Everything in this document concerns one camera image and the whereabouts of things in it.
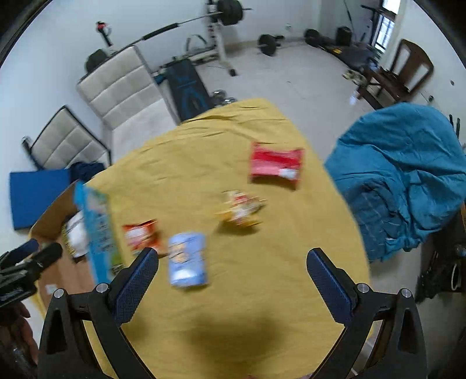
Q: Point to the black and blue bench pad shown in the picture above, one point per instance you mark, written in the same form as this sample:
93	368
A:
187	87

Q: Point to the cardboard box with blue flap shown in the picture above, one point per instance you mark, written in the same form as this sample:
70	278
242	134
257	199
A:
96	233

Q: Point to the white weight rack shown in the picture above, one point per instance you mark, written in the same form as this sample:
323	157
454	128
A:
218	47

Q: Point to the pair of slippers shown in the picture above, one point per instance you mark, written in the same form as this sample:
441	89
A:
355	75

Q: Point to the yellow snack packet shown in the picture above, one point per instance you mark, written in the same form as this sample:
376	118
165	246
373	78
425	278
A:
241	208

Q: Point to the dark blue cloth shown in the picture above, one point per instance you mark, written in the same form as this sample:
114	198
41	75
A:
86	170

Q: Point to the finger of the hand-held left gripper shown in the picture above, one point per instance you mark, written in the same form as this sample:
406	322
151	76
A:
45	257
22	250

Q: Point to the black upright bag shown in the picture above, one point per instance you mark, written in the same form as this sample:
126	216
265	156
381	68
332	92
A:
344	35

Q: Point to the large red snack packet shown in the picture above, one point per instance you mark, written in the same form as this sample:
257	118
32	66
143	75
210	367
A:
275	164

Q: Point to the long barbell with black plates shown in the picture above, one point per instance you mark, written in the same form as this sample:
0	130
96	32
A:
229	11

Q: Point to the blue foam mat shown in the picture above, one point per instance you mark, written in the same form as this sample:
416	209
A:
36	198

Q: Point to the light blue snack packet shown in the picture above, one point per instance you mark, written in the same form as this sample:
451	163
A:
187	260

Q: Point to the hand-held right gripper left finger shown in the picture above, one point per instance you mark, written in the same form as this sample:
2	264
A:
140	282

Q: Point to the orange red snack packet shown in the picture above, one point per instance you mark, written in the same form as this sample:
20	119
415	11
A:
142	237

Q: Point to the teal blanket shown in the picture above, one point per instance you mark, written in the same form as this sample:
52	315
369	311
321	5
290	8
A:
400	164

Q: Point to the person's left hand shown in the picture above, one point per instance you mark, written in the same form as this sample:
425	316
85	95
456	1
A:
22	328

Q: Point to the chrome dumbbells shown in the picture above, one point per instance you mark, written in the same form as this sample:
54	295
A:
225	97

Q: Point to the window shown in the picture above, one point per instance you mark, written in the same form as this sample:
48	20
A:
386	34

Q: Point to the red and black tool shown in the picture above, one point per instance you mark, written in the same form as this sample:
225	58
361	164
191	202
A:
105	32

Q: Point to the large beige cushioned seat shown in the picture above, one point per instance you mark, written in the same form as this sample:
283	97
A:
120	91

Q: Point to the white packet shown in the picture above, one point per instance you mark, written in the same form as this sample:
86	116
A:
77	231

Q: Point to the wooden chair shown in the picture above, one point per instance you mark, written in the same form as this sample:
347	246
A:
407	69

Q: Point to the dark equipment pile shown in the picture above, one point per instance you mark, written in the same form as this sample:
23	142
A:
442	269

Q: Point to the short barbell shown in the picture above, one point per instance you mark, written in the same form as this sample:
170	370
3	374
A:
268	44

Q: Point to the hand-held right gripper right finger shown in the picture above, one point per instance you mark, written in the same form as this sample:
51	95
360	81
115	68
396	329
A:
327	286

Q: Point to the small beige cushioned seat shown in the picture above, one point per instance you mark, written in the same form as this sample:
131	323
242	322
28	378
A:
63	144

